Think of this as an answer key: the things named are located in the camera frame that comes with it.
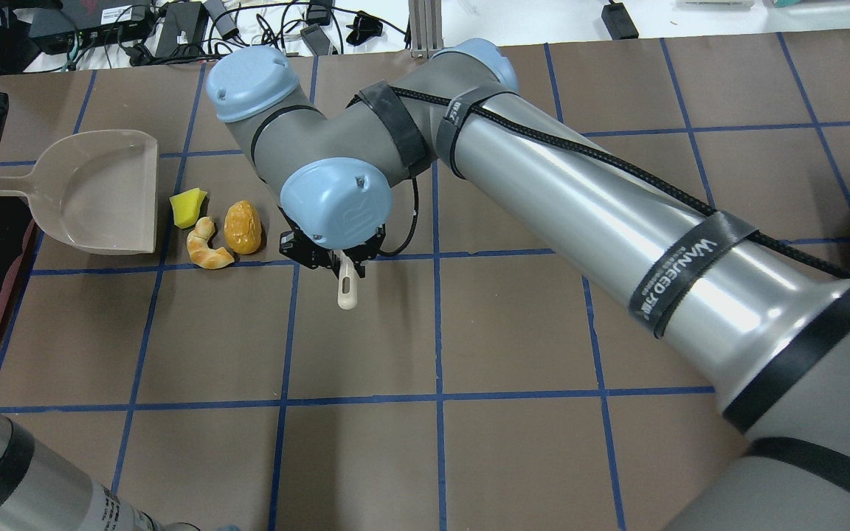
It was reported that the black power adapter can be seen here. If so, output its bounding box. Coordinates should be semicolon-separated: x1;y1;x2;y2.
601;1;640;41

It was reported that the white brush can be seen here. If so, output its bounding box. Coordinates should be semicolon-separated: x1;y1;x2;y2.
336;251;359;310

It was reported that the yellow sponge piece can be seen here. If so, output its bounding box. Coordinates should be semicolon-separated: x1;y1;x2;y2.
169;187;208;229

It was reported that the white plastic dustpan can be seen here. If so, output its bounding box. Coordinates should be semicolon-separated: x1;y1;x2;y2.
0;130;159;255

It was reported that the aluminium frame post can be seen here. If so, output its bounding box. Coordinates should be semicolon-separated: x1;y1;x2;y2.
407;0;444;60

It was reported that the toy bread roll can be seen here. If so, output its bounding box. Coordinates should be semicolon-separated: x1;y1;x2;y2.
223;201;263;255

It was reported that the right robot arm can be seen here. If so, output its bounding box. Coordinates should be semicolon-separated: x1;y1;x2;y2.
206;39;850;530

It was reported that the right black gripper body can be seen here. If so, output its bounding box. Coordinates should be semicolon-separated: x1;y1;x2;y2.
279;214;387;279

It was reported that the toy croissant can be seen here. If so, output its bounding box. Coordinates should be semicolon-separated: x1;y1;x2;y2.
186;216;235;270

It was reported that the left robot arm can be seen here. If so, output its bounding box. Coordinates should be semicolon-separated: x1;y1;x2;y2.
0;93;193;530

